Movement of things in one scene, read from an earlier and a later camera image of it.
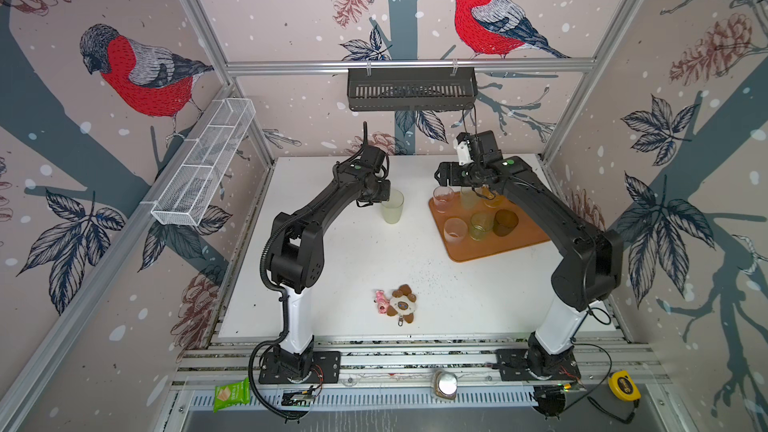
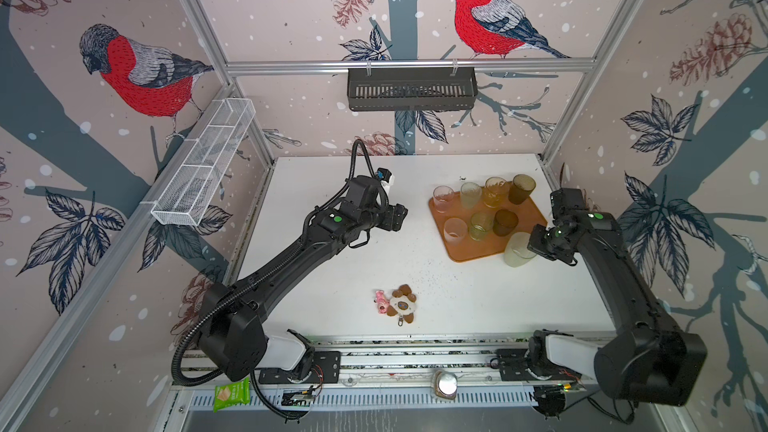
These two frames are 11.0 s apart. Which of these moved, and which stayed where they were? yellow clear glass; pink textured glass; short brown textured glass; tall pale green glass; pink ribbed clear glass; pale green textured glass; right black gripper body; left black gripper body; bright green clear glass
Moved: tall pale green glass; right black gripper body; left black gripper body
Stayed: yellow clear glass; pink textured glass; pale green textured glass; pink ribbed clear glass; short brown textured glass; bright green clear glass
